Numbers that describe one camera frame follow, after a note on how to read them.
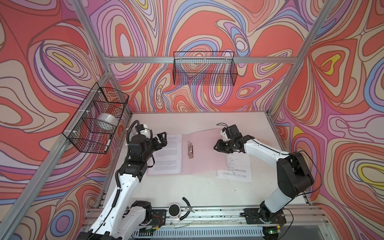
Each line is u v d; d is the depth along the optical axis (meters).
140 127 0.66
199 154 0.97
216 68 0.96
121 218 0.45
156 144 0.68
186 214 0.75
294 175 0.46
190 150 0.96
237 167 0.91
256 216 0.73
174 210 0.72
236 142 0.69
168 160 0.93
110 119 0.75
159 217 0.73
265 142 1.01
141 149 0.57
